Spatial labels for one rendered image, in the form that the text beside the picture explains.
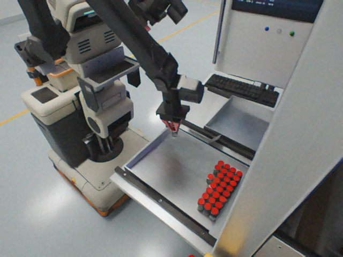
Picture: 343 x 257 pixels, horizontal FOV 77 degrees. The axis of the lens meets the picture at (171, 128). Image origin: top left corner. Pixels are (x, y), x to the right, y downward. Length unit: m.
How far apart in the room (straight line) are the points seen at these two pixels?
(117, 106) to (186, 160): 0.54
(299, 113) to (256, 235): 0.23
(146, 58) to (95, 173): 1.14
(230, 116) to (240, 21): 0.55
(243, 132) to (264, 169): 0.68
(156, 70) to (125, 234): 1.27
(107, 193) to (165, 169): 0.76
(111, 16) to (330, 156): 0.45
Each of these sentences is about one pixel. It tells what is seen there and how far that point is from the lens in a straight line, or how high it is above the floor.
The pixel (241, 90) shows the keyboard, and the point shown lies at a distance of 1.28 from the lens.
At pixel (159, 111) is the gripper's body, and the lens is 0.71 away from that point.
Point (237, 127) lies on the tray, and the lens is 0.95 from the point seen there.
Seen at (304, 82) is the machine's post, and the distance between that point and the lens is 0.19.
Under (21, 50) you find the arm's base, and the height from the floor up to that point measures 1.19.
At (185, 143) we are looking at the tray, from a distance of 0.85.
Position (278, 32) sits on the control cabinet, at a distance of 1.28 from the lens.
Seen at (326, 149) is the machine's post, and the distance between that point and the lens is 0.22.
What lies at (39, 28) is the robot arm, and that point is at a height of 1.30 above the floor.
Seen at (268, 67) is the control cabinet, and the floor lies 0.91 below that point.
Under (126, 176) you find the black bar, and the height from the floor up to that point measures 0.90.
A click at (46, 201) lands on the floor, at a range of 1.94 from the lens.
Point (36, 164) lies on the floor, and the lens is 2.20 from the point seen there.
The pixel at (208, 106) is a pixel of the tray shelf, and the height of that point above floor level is 0.88.
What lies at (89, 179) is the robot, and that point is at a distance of 1.56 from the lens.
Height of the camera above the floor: 1.53
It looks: 45 degrees down
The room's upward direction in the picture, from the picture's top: straight up
